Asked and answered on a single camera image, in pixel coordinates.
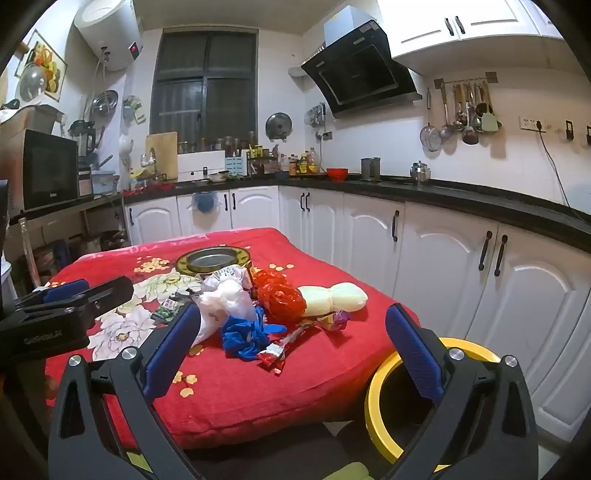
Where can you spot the dark kitchen window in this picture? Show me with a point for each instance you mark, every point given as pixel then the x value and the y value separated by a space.
pixel 203 87

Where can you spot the black blender jug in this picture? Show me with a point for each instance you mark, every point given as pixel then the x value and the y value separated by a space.
pixel 84 136

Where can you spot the white wall socket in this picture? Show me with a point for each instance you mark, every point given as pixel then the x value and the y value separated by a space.
pixel 531 123

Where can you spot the row of glass jars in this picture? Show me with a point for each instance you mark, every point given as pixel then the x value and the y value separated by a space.
pixel 221 144

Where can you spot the gold rimmed metal plate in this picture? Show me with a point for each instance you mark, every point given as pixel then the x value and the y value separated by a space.
pixel 212 261

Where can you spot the blue plastic bag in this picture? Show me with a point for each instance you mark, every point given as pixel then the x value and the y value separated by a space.
pixel 240 337

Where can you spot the round pot lid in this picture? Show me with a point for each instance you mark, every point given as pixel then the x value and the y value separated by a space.
pixel 278 125

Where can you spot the purple foil wrapper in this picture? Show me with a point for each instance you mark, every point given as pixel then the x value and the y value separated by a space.
pixel 339 319

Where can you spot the cream foam net sleeve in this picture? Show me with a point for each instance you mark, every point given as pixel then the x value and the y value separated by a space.
pixel 337 297

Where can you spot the white water heater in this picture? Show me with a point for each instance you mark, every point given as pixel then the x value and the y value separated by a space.
pixel 108 32

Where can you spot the hanging glass pot lid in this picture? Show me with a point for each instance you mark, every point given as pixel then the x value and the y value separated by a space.
pixel 31 81

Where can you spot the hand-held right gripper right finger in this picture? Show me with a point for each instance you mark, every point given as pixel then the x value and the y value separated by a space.
pixel 411 341

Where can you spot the red plastic bag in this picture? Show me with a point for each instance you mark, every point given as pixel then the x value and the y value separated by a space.
pixel 277 300

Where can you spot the white lower kitchen cabinets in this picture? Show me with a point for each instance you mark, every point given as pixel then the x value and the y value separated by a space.
pixel 452 277

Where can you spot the fruit wall poster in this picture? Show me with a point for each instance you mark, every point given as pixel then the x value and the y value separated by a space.
pixel 48 60

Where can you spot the white box on counter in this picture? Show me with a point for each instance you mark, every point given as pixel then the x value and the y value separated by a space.
pixel 201 167

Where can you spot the blue white utensil holder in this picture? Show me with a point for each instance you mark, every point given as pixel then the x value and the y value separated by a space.
pixel 235 166

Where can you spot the long silver red wrapper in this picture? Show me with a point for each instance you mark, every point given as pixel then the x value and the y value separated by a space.
pixel 300 331

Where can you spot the row of hanging utensils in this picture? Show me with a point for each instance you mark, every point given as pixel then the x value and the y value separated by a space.
pixel 468 115

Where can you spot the black microwave oven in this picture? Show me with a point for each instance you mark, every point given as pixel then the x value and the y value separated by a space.
pixel 51 168

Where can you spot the red bowl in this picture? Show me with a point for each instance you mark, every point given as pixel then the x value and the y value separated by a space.
pixel 337 174

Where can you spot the white plastic bag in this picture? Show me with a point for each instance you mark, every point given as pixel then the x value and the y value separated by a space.
pixel 221 304

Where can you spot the red snack wrapper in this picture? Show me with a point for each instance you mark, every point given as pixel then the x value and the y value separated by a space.
pixel 272 357

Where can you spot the hanging metal pan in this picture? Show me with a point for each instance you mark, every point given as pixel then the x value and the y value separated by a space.
pixel 104 102

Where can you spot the blue hanging cloth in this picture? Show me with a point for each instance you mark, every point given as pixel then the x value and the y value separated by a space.
pixel 204 202

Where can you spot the yellow rimmed trash bin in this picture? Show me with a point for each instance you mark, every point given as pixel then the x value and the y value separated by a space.
pixel 376 401

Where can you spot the metal teapot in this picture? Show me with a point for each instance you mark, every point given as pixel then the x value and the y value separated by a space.
pixel 420 173

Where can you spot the red floral blanket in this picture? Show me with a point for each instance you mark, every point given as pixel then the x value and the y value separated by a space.
pixel 231 392

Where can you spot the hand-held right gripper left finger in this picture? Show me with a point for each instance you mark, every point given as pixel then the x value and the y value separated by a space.
pixel 178 344

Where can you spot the group of condiment bottles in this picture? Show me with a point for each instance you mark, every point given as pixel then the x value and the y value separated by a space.
pixel 304 164

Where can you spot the black range hood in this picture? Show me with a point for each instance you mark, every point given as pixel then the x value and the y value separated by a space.
pixel 360 74

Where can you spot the wooden cutting board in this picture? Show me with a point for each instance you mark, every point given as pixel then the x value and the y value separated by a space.
pixel 162 154

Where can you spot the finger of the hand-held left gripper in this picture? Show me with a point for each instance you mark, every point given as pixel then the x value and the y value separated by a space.
pixel 111 295
pixel 67 288

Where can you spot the metal canister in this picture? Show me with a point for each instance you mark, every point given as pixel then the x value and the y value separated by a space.
pixel 371 168

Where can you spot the white upper cabinets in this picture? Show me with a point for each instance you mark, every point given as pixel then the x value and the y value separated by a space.
pixel 461 27

